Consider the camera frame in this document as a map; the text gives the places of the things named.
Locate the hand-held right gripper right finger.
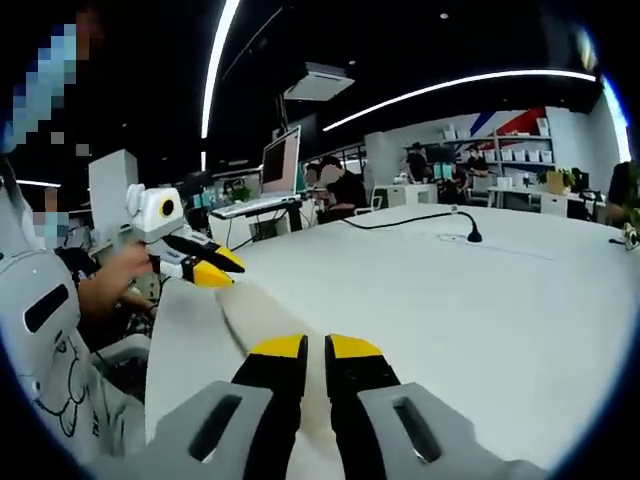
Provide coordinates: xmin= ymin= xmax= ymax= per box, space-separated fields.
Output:
xmin=324 ymin=333 xmax=549 ymax=480

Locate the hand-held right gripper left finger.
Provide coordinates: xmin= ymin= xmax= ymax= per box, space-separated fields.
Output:
xmin=82 ymin=333 xmax=309 ymax=480

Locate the beige cutlery case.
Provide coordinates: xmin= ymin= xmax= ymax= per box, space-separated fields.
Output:
xmin=217 ymin=282 xmax=334 ymax=447

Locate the person's left hand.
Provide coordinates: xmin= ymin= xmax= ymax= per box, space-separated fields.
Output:
xmin=107 ymin=243 xmax=153 ymax=287

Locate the black laptop stand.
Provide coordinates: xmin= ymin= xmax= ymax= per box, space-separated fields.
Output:
xmin=209 ymin=199 xmax=307 ymax=242

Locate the open white laptop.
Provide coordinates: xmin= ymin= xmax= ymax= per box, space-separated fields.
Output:
xmin=209 ymin=124 xmax=304 ymax=219

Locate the long ceiling light strip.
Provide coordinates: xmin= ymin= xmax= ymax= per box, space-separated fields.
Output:
xmin=322 ymin=69 xmax=599 ymax=133
xmin=199 ymin=0 xmax=243 ymax=141

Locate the person's white printed shirt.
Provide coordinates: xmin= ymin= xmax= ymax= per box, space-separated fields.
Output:
xmin=0 ymin=159 xmax=150 ymax=459

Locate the white chest device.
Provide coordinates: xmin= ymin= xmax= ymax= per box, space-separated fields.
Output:
xmin=0 ymin=249 xmax=82 ymax=384

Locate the white ceiling air conditioner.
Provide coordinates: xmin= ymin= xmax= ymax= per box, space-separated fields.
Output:
xmin=283 ymin=62 xmax=357 ymax=102

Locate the white office desk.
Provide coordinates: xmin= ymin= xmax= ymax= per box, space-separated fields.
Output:
xmin=487 ymin=187 xmax=609 ymax=219

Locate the shelf with white boxes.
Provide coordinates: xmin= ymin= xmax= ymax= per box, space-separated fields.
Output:
xmin=439 ymin=119 xmax=557 ymax=167

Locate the small brown cardboard box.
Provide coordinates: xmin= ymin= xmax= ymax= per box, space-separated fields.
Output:
xmin=542 ymin=169 xmax=577 ymax=197

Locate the small white device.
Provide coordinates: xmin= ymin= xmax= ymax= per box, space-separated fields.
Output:
xmin=608 ymin=222 xmax=640 ymax=249

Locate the black cable with plug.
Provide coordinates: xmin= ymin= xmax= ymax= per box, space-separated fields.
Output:
xmin=352 ymin=210 xmax=484 ymax=245

